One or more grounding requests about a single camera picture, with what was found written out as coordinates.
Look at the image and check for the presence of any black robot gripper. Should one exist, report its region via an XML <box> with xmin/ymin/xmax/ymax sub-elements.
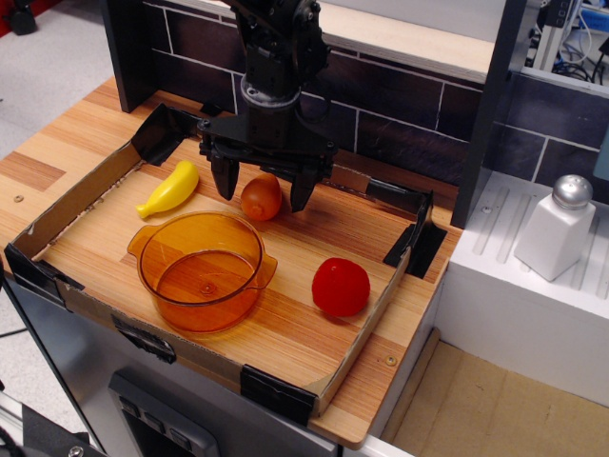
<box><xmin>198</xmin><ymin>76</ymin><xmax>337</xmax><ymax>212</ymax></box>

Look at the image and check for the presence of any orange toy carrot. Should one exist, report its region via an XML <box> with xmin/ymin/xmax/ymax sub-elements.
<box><xmin>241</xmin><ymin>173</ymin><xmax>283</xmax><ymax>221</ymax></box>

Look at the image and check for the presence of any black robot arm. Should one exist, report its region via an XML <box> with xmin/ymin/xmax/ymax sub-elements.
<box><xmin>198</xmin><ymin>1</ymin><xmax>338</xmax><ymax>212</ymax></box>

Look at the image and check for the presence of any orange transparent plastic pot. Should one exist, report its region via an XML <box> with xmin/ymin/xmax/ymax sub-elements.
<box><xmin>128</xmin><ymin>211</ymin><xmax>278</xmax><ymax>333</ymax></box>

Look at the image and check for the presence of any cardboard fence with black tape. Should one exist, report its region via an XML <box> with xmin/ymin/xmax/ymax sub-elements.
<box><xmin>3</xmin><ymin>102</ymin><xmax>448</xmax><ymax>427</ymax></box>

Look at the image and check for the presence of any yellow toy banana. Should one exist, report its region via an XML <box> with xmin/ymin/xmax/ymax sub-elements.
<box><xmin>135</xmin><ymin>160</ymin><xmax>199</xmax><ymax>218</ymax></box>

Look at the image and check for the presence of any red toy tomato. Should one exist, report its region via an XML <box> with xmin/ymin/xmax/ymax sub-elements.
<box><xmin>311</xmin><ymin>257</ymin><xmax>371</xmax><ymax>317</ymax></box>

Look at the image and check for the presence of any wooden shelf with dark posts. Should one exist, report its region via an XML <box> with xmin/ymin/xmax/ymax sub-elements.
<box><xmin>101</xmin><ymin>1</ymin><xmax>524</xmax><ymax>227</ymax></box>

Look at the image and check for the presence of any silver toy oven front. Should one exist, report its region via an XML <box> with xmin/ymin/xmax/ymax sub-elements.
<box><xmin>5</xmin><ymin>279</ymin><xmax>343</xmax><ymax>456</ymax></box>

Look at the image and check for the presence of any white toy sink drainboard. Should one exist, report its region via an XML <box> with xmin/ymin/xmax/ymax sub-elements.
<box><xmin>435</xmin><ymin>172</ymin><xmax>608</xmax><ymax>405</ymax></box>

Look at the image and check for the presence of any white salt shaker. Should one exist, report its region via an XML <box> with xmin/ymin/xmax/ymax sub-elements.
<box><xmin>514</xmin><ymin>174</ymin><xmax>596</xmax><ymax>282</ymax></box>

